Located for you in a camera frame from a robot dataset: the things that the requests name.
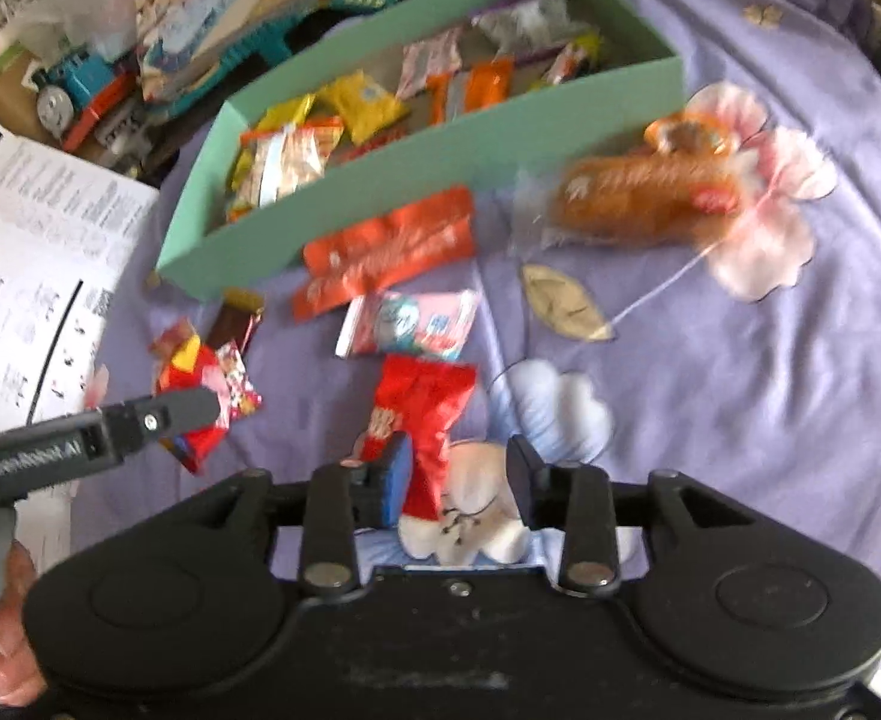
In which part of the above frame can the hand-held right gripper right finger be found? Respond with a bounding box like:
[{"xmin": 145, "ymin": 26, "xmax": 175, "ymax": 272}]
[{"xmin": 507, "ymin": 435, "xmax": 758, "ymax": 599}]

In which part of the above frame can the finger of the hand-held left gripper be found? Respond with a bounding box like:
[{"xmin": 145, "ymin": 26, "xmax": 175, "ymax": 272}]
[{"xmin": 98, "ymin": 386, "xmax": 221, "ymax": 460}]

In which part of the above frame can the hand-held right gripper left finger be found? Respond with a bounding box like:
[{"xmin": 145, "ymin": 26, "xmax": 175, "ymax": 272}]
[{"xmin": 221, "ymin": 431, "xmax": 419, "ymax": 601}]

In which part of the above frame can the colourful red snack packet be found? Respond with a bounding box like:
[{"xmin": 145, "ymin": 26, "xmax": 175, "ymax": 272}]
[{"xmin": 150, "ymin": 317, "xmax": 266, "ymax": 475}]

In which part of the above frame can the mint green cardboard box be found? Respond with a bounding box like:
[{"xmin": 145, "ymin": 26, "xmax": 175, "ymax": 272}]
[{"xmin": 154, "ymin": 0, "xmax": 687, "ymax": 302}]

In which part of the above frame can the pink candy packet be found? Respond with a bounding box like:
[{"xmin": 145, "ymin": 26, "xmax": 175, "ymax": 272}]
[{"xmin": 397, "ymin": 28, "xmax": 466, "ymax": 96}]

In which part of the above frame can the person's left hand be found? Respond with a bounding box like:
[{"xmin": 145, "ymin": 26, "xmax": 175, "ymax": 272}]
[{"xmin": 0, "ymin": 538, "xmax": 46, "ymax": 707}]

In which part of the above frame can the brown chocolate packet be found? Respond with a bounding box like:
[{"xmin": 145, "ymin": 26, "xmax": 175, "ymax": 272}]
[{"xmin": 206, "ymin": 287, "xmax": 266, "ymax": 347}]

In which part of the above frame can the pink and white snack packet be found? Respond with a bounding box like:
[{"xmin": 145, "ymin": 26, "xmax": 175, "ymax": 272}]
[{"xmin": 334, "ymin": 287, "xmax": 484, "ymax": 362}]

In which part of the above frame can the white printed paper sheet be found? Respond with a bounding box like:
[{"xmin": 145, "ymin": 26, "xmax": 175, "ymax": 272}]
[{"xmin": 0, "ymin": 118, "xmax": 161, "ymax": 572}]

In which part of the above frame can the purple flower blanket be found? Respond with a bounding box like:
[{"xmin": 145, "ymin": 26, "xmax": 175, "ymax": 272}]
[{"xmin": 73, "ymin": 0, "xmax": 881, "ymax": 580}]

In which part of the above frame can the long orange-red snack packet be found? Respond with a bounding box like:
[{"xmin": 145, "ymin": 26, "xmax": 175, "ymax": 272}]
[{"xmin": 291, "ymin": 186, "xmax": 481, "ymax": 321}]

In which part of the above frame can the clear orange-edged snack packet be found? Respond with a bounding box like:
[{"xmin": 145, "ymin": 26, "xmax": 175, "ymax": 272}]
[{"xmin": 229, "ymin": 117, "xmax": 346, "ymax": 220}]

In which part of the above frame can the bread in clear wrapper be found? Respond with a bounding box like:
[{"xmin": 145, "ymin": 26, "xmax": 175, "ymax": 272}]
[{"xmin": 510, "ymin": 152, "xmax": 758, "ymax": 257}]

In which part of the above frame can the small yellow snack packet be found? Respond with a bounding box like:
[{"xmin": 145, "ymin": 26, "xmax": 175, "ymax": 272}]
[{"xmin": 247, "ymin": 92, "xmax": 316, "ymax": 137}]

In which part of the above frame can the blue toy train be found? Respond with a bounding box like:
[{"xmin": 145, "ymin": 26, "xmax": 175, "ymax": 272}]
[{"xmin": 30, "ymin": 51, "xmax": 139, "ymax": 152}]

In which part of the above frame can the shiny yellow snack packet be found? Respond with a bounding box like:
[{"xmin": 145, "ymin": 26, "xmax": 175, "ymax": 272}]
[{"xmin": 319, "ymin": 70, "xmax": 409, "ymax": 145}]

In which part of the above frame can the small orange jelly packet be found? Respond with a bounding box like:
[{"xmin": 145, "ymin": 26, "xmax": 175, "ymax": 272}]
[{"xmin": 642, "ymin": 111, "xmax": 736, "ymax": 160}]

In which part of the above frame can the stack of picture books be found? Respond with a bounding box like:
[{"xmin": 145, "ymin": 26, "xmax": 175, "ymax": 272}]
[{"xmin": 135, "ymin": 0, "xmax": 323, "ymax": 104}]

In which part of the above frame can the clear plastic bag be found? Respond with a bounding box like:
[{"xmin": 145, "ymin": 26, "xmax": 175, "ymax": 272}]
[{"xmin": 0, "ymin": 0, "xmax": 139, "ymax": 74}]

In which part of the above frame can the clear purple-edged snack packet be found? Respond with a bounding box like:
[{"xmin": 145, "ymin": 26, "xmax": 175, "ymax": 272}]
[{"xmin": 474, "ymin": 0, "xmax": 586, "ymax": 55}]

